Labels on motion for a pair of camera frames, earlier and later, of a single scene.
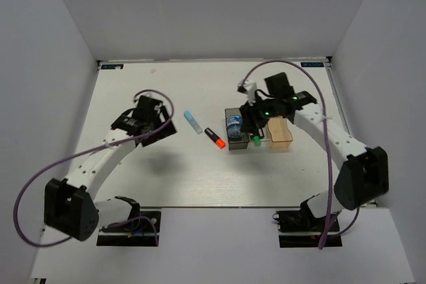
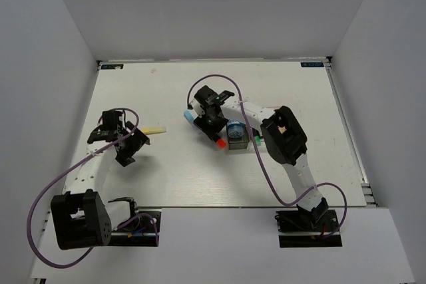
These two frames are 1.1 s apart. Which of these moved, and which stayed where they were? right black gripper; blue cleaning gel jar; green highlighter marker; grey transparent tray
Moved: right black gripper
Stayed: grey transparent tray; green highlighter marker; blue cleaning gel jar
